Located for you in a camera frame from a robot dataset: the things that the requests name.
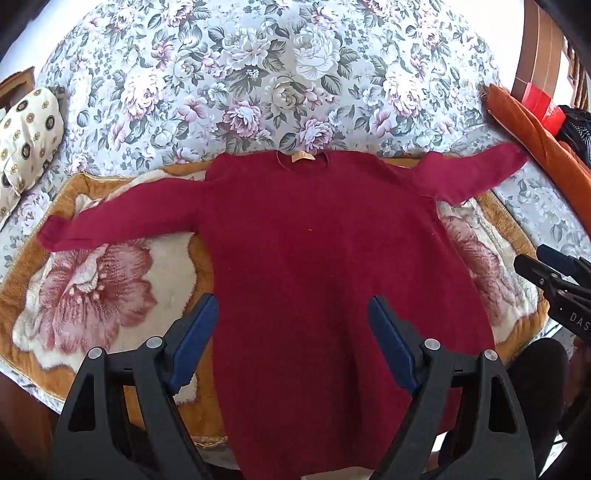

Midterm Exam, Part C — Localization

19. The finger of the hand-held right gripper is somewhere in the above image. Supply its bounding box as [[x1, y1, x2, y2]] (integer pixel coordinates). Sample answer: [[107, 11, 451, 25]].
[[536, 244, 584, 278], [513, 254, 568, 302]]

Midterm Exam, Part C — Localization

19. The floral quilt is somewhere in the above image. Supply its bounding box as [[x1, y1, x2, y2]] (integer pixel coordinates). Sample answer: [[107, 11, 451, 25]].
[[0, 0, 591, 393]]

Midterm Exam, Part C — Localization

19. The cream medallion print pillow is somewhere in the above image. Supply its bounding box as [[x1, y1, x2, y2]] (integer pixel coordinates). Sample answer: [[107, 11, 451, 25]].
[[0, 86, 65, 217]]

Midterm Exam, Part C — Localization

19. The wooden furniture piece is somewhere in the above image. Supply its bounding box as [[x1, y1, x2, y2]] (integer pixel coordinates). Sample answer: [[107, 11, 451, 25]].
[[0, 66, 36, 109]]

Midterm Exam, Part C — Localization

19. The black garment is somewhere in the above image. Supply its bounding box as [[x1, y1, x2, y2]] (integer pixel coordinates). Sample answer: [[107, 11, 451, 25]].
[[556, 105, 591, 167]]

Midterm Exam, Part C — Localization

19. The wooden headboard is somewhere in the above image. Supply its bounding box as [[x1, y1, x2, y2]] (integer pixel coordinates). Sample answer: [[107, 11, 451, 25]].
[[510, 0, 591, 112]]

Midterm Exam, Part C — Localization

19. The plush flower blanket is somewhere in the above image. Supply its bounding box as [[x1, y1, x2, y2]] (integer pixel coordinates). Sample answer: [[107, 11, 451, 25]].
[[0, 157, 552, 462]]

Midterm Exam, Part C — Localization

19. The red knit sweater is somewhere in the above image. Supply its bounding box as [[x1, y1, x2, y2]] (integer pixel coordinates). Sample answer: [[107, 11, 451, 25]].
[[37, 142, 532, 480]]

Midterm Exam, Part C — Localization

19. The person's dark trouser leg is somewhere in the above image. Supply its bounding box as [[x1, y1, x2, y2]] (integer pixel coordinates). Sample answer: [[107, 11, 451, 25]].
[[507, 338, 570, 464]]

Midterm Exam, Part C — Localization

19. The orange cloth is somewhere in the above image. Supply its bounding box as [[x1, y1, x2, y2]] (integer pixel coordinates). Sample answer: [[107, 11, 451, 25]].
[[480, 84, 591, 232]]

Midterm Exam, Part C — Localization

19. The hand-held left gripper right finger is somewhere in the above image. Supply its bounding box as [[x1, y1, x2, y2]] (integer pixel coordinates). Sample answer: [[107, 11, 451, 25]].
[[368, 295, 536, 480]]

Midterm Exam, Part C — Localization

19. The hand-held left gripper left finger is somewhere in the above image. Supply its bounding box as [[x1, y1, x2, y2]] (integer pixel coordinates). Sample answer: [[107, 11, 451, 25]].
[[51, 294, 219, 480]]

